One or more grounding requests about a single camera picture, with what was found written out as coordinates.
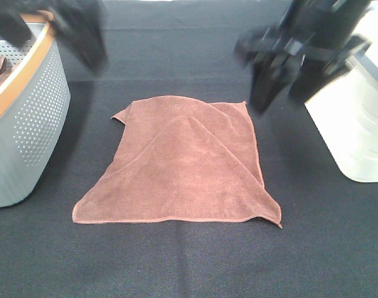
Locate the grey perforated laundry basket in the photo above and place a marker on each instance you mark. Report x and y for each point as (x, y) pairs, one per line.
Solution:
(34, 102)

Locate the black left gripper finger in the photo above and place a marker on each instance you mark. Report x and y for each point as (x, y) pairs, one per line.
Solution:
(13, 29)

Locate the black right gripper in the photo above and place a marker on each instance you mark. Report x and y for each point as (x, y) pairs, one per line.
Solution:
(317, 33)

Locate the brown microfibre towel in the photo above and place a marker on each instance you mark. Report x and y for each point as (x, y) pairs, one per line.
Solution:
(181, 159)

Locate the white plastic basket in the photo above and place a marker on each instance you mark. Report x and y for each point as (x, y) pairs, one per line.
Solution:
(345, 111)

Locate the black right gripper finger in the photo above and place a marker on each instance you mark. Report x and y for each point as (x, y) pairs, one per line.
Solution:
(78, 25)

